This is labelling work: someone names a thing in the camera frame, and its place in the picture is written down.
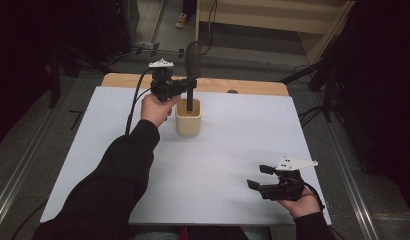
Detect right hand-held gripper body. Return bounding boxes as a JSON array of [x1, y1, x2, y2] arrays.
[[259, 156, 319, 202]]

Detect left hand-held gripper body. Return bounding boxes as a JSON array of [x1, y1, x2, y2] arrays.
[[148, 58, 184, 103]]

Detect black comb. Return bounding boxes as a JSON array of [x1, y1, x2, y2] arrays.
[[185, 41, 203, 112]]

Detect beige square cup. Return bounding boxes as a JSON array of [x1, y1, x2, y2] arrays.
[[174, 98, 203, 138]]

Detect person's right hand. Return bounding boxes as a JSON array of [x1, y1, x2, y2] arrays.
[[278, 188, 322, 219]]

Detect person's left hand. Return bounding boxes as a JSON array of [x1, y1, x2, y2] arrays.
[[140, 93, 182, 129]]

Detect white board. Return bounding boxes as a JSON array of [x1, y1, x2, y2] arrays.
[[40, 85, 332, 226]]

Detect wooden table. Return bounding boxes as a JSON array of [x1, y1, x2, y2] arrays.
[[101, 73, 290, 97]]

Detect black stand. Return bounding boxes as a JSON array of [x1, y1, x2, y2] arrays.
[[46, 43, 111, 109], [281, 59, 344, 124]]

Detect light wooden cabinet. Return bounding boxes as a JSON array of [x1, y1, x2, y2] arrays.
[[194, 0, 357, 65]]

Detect black curtain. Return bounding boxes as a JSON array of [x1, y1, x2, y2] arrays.
[[0, 0, 94, 151], [326, 0, 410, 214]]

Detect left hand-held gripper cable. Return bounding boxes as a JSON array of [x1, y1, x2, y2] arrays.
[[124, 67, 154, 136]]

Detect hand-held gripper cable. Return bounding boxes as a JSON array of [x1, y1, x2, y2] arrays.
[[124, 67, 154, 136], [302, 181, 326, 211]]

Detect right hand-held gripper cable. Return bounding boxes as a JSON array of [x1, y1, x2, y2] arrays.
[[302, 181, 326, 211]]

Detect black floor cable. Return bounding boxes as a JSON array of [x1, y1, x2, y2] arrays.
[[107, 47, 198, 66]]

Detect hanging black cable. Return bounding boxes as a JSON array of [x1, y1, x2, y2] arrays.
[[196, 0, 218, 56]]

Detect metal floor rail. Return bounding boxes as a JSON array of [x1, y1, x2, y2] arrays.
[[0, 109, 61, 231], [311, 93, 381, 240]]

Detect bundle of black cables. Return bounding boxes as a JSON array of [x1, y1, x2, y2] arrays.
[[297, 105, 327, 129]]

